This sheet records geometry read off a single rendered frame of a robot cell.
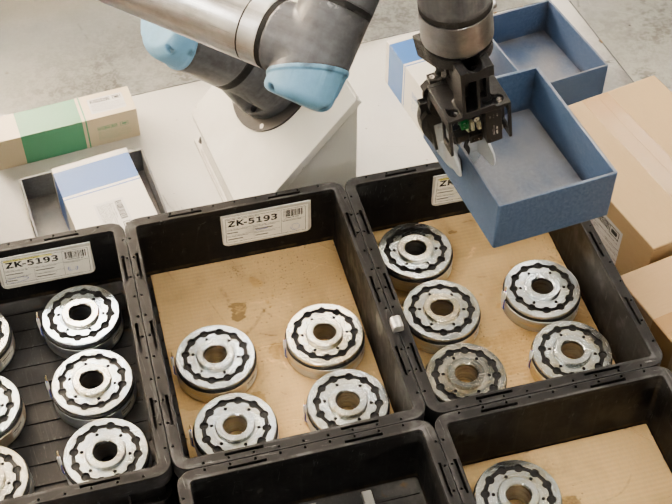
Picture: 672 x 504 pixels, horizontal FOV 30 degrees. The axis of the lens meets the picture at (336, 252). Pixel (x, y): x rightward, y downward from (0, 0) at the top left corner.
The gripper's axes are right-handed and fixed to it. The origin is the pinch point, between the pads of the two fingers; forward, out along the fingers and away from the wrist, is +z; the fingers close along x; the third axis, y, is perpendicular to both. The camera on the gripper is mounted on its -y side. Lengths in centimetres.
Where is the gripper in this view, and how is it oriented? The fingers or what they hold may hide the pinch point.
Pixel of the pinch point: (461, 157)
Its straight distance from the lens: 144.8
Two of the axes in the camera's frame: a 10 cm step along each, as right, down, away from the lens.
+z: 1.3, 6.2, 7.7
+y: 3.1, 7.1, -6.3
